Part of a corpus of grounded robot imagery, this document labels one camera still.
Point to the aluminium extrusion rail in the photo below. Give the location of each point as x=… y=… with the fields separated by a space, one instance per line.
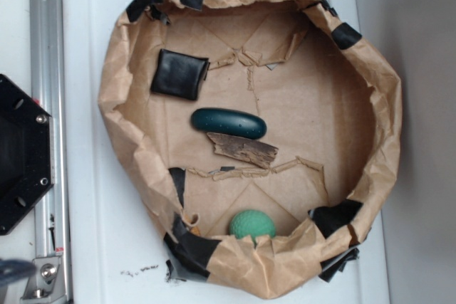
x=52 y=225

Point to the metal corner bracket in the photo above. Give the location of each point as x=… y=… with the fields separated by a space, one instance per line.
x=46 y=285

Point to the black square leather pouch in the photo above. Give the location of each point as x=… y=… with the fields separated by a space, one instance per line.
x=179 y=75

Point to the dark teal oval stone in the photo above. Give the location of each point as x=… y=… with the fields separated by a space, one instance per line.
x=228 y=122

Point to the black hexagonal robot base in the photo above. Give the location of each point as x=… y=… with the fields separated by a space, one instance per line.
x=25 y=154

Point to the brown wood bark piece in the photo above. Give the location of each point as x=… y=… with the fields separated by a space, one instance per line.
x=243 y=149

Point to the white plastic tray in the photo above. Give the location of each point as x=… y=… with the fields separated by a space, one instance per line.
x=117 y=256

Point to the brown paper bag bin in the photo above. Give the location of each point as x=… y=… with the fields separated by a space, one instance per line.
x=331 y=103

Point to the green dimpled ball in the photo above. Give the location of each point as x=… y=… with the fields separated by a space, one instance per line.
x=252 y=223

